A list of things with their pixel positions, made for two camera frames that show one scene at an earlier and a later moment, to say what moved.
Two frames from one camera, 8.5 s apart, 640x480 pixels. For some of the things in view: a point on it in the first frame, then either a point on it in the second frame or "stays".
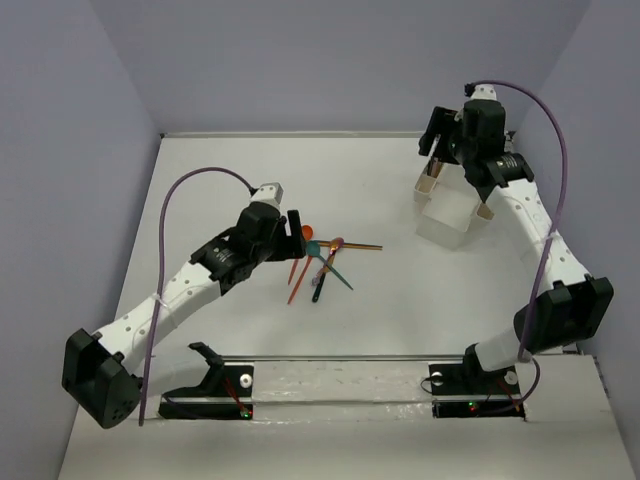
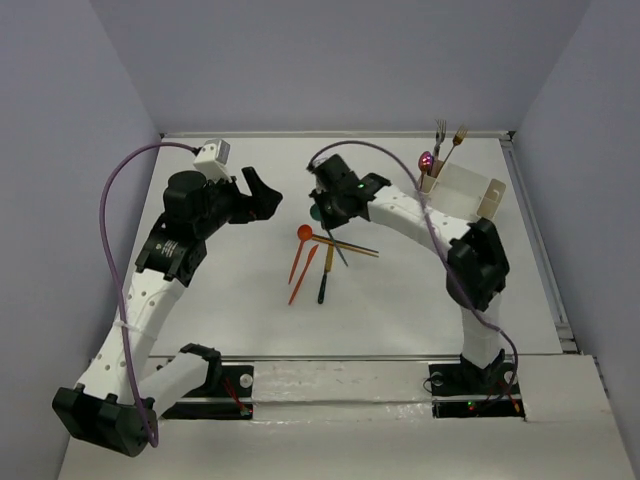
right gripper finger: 441,119 → 336,219
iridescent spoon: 335,245 → 425,164
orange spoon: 307,232 stays
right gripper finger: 427,140 → 322,199
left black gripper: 291,236 → 240,198
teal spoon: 312,248 → 316,215
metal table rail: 299,136 stays
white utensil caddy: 446,204 stays
